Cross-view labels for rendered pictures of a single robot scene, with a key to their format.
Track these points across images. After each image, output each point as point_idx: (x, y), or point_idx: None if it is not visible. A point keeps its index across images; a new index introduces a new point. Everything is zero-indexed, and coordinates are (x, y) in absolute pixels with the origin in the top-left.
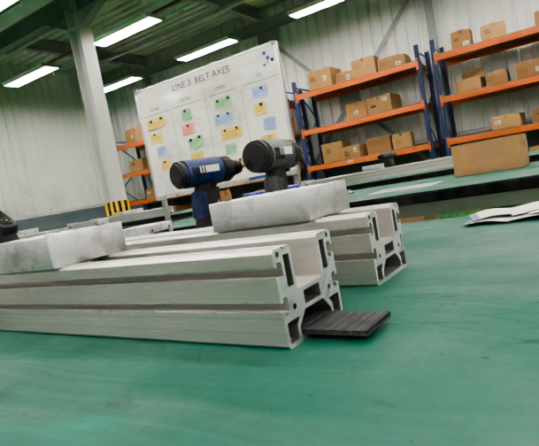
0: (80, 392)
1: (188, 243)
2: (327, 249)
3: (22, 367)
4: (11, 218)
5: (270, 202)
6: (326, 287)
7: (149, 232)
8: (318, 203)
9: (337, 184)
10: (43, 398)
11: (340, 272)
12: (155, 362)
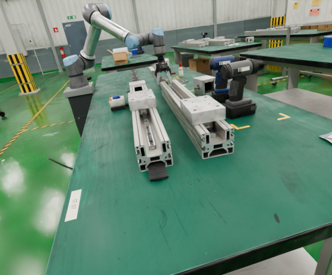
0: (106, 156)
1: (159, 117)
2: (195, 137)
3: (115, 137)
4: (166, 64)
5: (187, 111)
6: (163, 157)
7: (201, 83)
8: (199, 118)
9: (217, 109)
10: (102, 153)
11: (197, 147)
12: (125, 155)
